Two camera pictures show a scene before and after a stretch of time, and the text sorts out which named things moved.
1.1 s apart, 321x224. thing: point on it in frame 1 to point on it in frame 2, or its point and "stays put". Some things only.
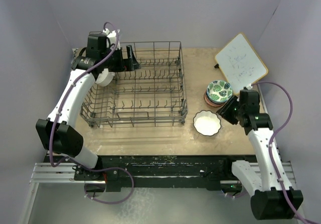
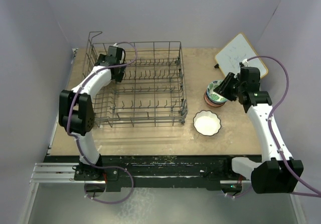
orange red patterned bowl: [211, 102] stays put
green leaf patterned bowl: [219, 91] stays put
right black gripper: [224, 111] to [222, 89]
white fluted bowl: [206, 123] stays put
